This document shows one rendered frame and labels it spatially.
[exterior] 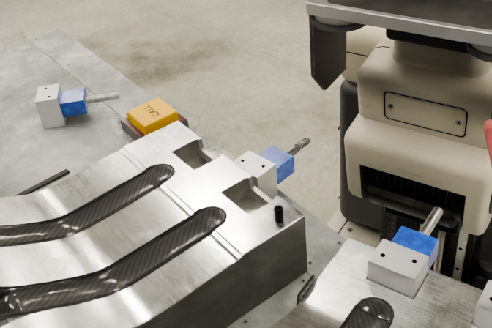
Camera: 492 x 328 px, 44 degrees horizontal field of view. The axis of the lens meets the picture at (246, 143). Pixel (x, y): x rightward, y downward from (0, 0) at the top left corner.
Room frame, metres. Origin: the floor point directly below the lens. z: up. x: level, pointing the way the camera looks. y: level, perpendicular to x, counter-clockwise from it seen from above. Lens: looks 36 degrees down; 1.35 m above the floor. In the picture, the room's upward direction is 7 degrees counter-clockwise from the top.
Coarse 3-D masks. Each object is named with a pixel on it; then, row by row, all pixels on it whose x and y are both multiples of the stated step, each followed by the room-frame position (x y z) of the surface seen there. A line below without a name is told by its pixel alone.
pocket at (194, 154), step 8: (192, 144) 0.64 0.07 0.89; (200, 144) 0.65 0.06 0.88; (176, 152) 0.63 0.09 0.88; (184, 152) 0.64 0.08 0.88; (192, 152) 0.64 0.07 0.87; (200, 152) 0.64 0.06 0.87; (208, 152) 0.63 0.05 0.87; (184, 160) 0.63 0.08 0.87; (192, 160) 0.64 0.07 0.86; (200, 160) 0.64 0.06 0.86; (208, 160) 0.63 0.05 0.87; (192, 168) 0.62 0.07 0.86
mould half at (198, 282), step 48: (144, 144) 0.65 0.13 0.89; (48, 192) 0.58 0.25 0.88; (96, 192) 0.57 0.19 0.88; (192, 192) 0.54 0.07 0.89; (96, 240) 0.49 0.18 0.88; (144, 240) 0.48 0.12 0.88; (240, 240) 0.45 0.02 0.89; (288, 240) 0.47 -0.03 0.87; (144, 288) 0.41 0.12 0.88; (192, 288) 0.40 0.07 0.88; (240, 288) 0.43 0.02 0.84
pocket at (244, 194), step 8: (240, 184) 0.55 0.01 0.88; (248, 184) 0.56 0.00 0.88; (224, 192) 0.54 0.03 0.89; (232, 192) 0.54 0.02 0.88; (240, 192) 0.55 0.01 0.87; (248, 192) 0.56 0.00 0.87; (256, 192) 0.55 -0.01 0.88; (232, 200) 0.54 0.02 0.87; (240, 200) 0.55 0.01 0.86; (248, 200) 0.55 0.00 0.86; (256, 200) 0.54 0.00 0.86; (264, 200) 0.53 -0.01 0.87; (272, 200) 0.53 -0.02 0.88; (240, 208) 0.53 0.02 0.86; (248, 208) 0.53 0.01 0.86; (256, 208) 0.53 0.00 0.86
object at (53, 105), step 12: (36, 96) 0.87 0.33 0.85; (48, 96) 0.87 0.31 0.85; (60, 96) 0.88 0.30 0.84; (72, 96) 0.88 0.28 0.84; (84, 96) 0.88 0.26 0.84; (96, 96) 0.89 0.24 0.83; (108, 96) 0.88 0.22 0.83; (48, 108) 0.86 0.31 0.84; (60, 108) 0.86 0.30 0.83; (72, 108) 0.86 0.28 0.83; (84, 108) 0.86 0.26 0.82; (48, 120) 0.86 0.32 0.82; (60, 120) 0.86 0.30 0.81
